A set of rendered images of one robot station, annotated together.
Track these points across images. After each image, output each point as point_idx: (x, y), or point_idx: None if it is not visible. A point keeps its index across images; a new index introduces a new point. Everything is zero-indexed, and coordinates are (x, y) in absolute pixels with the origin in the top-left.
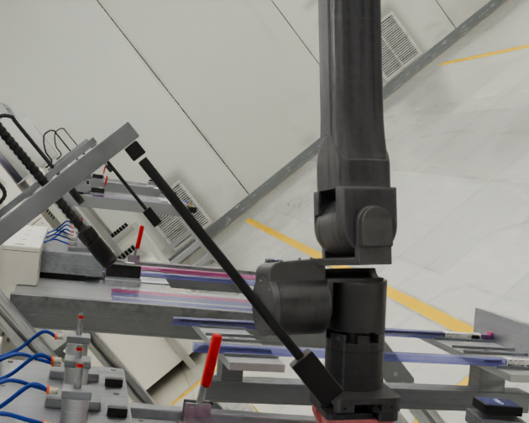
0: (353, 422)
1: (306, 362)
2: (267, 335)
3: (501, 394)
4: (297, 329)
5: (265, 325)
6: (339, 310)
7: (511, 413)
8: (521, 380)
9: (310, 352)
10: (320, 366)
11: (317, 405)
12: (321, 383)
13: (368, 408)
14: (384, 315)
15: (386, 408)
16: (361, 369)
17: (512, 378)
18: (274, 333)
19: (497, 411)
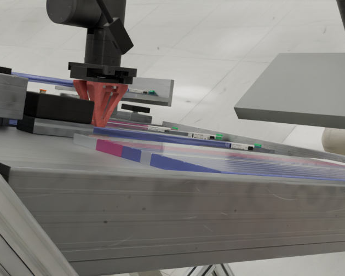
0: (108, 84)
1: (116, 23)
2: (64, 22)
3: (115, 115)
4: (82, 19)
5: (62, 15)
6: (102, 13)
7: (144, 110)
8: (142, 97)
9: (118, 18)
10: (123, 28)
11: (81, 76)
12: (123, 39)
13: (112, 79)
14: (124, 21)
15: (130, 74)
16: (113, 52)
17: (137, 96)
18: (68, 21)
19: (138, 109)
